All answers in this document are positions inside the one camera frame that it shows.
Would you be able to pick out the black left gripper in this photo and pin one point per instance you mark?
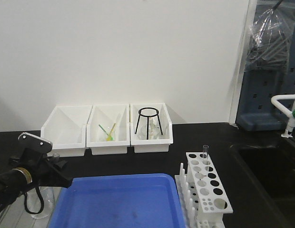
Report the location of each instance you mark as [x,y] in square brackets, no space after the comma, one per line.
[31,169]

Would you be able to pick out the clear glass test tube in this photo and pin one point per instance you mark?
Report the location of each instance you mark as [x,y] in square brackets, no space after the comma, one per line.
[55,158]

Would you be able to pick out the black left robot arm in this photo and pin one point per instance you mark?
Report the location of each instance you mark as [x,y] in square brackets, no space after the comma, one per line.
[8,196]

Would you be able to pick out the white test tube rack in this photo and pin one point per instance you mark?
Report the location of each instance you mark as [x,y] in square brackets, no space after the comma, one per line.
[202,196]

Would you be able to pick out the test tube in rack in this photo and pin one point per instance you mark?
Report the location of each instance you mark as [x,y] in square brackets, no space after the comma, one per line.
[205,154]

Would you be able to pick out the blue grey pegboard drying rack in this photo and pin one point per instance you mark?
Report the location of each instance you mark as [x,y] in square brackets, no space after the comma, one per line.
[255,110]

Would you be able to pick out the clear glass beaker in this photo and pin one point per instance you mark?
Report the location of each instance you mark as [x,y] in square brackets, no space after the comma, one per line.
[34,204]

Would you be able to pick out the left white storage bin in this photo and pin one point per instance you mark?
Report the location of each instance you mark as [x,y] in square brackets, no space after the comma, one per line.
[66,129]

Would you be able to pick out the white storage bin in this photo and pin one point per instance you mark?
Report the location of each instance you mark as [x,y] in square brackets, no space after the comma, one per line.
[66,129]
[144,146]
[106,115]

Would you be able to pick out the yellow green plastic droppers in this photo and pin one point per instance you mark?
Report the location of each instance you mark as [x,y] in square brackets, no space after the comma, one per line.
[109,135]

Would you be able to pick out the grey metal tray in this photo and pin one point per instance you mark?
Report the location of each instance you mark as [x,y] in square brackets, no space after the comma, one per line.
[15,216]

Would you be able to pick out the middle white storage bin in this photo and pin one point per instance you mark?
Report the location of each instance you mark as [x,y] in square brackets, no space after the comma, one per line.
[106,115]

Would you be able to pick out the blue plastic tray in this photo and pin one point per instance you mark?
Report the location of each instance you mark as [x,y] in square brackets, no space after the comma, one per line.
[121,201]

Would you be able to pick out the black metal tripod stand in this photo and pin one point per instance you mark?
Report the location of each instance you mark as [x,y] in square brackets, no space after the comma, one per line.
[154,116]

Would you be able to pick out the right white storage bin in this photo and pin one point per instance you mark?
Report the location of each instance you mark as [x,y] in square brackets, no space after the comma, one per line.
[144,146]

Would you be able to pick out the glassware in right bin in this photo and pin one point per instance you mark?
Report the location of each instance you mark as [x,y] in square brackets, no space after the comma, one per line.
[150,131]

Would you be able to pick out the black lab sink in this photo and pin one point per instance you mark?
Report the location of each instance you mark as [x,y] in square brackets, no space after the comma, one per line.
[272,170]

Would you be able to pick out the white lab faucet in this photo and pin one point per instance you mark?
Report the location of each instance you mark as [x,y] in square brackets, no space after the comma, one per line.
[290,114]

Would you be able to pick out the plastic bag of pegs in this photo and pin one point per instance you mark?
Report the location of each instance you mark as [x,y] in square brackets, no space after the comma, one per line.
[271,35]

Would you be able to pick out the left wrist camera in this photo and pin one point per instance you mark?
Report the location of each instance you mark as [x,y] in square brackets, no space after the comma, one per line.
[35,143]

